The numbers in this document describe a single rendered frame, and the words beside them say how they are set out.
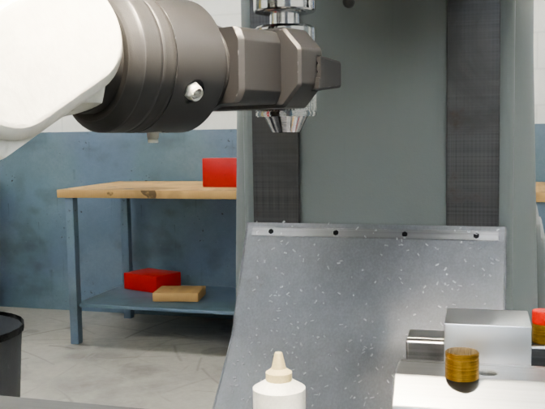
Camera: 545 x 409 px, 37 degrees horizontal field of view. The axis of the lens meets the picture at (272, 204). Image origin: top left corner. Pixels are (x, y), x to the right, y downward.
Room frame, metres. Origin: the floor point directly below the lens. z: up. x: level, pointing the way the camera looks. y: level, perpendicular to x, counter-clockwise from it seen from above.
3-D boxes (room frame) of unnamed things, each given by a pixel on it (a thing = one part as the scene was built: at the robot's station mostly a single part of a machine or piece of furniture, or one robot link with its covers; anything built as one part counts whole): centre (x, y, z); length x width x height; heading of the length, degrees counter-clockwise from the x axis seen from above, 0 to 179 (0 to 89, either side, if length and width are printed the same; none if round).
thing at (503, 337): (0.59, -0.16, 1.02); 0.06 x 0.05 x 0.06; 76
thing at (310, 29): (0.64, -0.01, 1.26); 0.05 x 0.05 x 0.01
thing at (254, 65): (0.57, 0.05, 1.23); 0.13 x 0.12 x 0.10; 49
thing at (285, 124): (0.64, -0.01, 1.19); 0.03 x 0.03 x 0.01
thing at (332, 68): (0.62, -0.03, 1.23); 0.06 x 0.02 x 0.03; 139
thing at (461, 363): (0.53, -0.12, 1.03); 0.02 x 0.02 x 0.02
